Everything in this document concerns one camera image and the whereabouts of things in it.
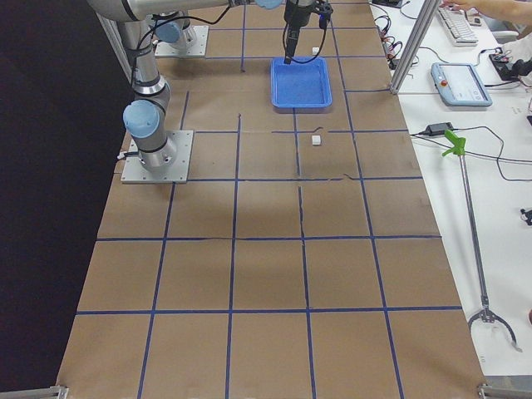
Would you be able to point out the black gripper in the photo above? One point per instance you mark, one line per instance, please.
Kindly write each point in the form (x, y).
(298, 13)

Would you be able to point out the blue plastic tray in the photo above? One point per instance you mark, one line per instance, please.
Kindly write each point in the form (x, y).
(303, 85)

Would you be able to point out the person's hand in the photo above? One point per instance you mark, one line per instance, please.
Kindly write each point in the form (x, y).
(463, 5)

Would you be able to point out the white keyboard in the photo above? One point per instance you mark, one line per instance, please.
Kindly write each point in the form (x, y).
(456, 27)

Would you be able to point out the black power adapter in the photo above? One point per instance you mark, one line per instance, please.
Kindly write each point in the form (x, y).
(438, 129)

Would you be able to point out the blue teach pendant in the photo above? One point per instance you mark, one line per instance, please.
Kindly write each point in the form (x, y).
(459, 84)

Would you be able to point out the brown paper table cover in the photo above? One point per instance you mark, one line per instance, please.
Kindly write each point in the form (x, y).
(280, 269)

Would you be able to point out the aluminium frame post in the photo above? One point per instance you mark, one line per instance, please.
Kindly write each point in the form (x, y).
(413, 43)

